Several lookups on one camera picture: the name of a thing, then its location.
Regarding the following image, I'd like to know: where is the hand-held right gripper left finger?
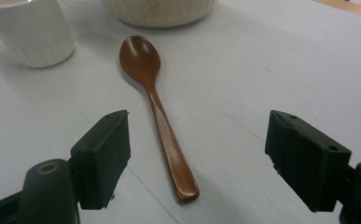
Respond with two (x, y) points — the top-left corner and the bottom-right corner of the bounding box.
(70, 109), (132, 211)

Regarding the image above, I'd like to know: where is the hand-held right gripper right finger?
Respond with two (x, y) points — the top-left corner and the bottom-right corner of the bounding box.
(264, 109), (354, 213)

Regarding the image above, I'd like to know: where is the brown wooden spoon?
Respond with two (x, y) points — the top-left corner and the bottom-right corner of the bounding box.
(118, 35), (201, 203)

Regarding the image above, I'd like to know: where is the white cup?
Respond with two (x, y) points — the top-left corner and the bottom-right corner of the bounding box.
(0, 0), (76, 69)

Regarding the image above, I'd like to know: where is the beige rice container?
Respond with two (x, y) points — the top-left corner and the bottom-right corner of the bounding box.
(102, 0), (215, 29)

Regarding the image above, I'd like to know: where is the wooden table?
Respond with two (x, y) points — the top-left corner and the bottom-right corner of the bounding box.
(312, 0), (361, 21)

